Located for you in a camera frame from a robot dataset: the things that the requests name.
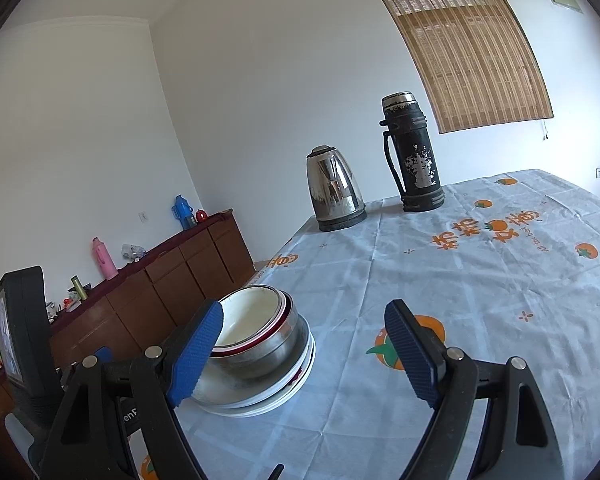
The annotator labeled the bamboo window blind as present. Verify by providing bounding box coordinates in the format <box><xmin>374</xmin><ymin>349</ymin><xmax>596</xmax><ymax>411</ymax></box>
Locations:
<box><xmin>369</xmin><ymin>0</ymin><xmax>554</xmax><ymax>135</ymax></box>

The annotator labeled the pink thermos bottle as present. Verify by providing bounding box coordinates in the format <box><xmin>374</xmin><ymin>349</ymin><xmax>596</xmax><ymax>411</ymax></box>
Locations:
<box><xmin>91</xmin><ymin>237</ymin><xmax>118</xmax><ymax>281</ymax></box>

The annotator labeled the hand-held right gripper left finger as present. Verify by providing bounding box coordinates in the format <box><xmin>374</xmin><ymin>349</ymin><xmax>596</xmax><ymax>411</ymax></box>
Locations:
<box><xmin>39</xmin><ymin>299</ymin><xmax>226</xmax><ymax>480</ymax></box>

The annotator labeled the brown wooden sideboard cabinet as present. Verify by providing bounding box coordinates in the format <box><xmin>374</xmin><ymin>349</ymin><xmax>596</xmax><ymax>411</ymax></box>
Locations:
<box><xmin>0</xmin><ymin>209</ymin><xmax>256</xmax><ymax>480</ymax></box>

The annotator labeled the blue patterned white plate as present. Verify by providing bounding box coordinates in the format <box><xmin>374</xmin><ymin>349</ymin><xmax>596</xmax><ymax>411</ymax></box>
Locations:
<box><xmin>196</xmin><ymin>340</ymin><xmax>317</xmax><ymax>418</ymax></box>

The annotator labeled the white tablecloth with orange print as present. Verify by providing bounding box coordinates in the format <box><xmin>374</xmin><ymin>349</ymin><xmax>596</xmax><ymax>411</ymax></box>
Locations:
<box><xmin>130</xmin><ymin>169</ymin><xmax>600</xmax><ymax>480</ymax></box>

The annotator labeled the black worn thermos flask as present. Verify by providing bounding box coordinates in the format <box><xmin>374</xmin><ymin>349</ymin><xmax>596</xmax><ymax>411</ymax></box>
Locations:
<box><xmin>378</xmin><ymin>91</ymin><xmax>446</xmax><ymax>212</ymax></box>

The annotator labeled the white enamel bowl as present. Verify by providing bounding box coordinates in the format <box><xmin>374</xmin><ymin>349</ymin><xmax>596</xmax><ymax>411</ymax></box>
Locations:
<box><xmin>211</xmin><ymin>285</ymin><xmax>287</xmax><ymax>353</ymax></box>

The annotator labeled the blue thermos jug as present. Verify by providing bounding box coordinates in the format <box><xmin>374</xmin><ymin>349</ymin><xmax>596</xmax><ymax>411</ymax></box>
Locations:
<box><xmin>171</xmin><ymin>194</ymin><xmax>195</xmax><ymax>231</ymax></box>

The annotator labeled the stainless steel bowl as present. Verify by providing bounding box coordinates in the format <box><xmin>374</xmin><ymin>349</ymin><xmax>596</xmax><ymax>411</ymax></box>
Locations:
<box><xmin>192</xmin><ymin>305</ymin><xmax>312</xmax><ymax>406</ymax></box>

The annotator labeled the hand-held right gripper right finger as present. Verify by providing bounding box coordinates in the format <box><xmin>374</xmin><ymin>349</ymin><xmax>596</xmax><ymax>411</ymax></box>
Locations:
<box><xmin>384</xmin><ymin>299</ymin><xmax>566</xmax><ymax>480</ymax></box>

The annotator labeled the stainless steel electric kettle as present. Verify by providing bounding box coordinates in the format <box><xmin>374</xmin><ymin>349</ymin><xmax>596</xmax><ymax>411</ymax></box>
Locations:
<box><xmin>306</xmin><ymin>145</ymin><xmax>368</xmax><ymax>233</ymax></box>

